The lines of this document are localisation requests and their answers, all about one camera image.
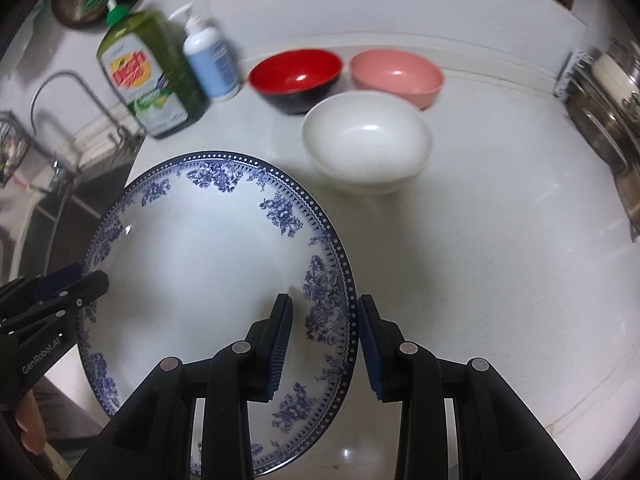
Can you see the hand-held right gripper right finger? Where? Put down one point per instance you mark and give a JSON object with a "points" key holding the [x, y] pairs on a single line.
{"points": [[370, 345]]}

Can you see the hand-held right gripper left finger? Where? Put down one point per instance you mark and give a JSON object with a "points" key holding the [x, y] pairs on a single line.
{"points": [[280, 345]]}

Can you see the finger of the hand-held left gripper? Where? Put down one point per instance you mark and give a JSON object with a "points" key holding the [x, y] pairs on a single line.
{"points": [[55, 282], [85, 287]]}

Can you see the blue floral plate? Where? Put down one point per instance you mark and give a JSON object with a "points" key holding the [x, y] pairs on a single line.
{"points": [[200, 270]]}

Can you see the white bowl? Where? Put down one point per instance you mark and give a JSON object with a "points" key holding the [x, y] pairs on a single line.
{"points": [[367, 140]]}

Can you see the red and black bowl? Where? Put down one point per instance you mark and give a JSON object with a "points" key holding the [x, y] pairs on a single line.
{"points": [[295, 72]]}

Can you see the pink bowl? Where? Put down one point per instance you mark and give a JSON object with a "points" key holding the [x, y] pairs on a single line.
{"points": [[395, 72]]}

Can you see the person's left hand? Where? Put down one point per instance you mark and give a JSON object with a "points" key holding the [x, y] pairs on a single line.
{"points": [[31, 420]]}

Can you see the steel sink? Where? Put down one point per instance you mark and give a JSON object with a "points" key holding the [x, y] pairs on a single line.
{"points": [[65, 220]]}

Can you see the thin gooseneck faucet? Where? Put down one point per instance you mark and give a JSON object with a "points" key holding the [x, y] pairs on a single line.
{"points": [[55, 77]]}

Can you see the green dish soap bottle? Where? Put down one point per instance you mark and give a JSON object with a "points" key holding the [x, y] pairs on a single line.
{"points": [[145, 70]]}

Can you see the white pump bottle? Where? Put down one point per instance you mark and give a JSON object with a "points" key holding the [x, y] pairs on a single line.
{"points": [[210, 60]]}

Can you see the steel pan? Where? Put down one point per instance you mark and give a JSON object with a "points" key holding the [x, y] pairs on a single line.
{"points": [[595, 130]]}

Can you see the metal pot rack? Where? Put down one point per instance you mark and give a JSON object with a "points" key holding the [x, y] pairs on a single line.
{"points": [[567, 75]]}

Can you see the white pot with glass lid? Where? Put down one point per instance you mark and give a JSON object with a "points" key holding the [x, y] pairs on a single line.
{"points": [[615, 75]]}

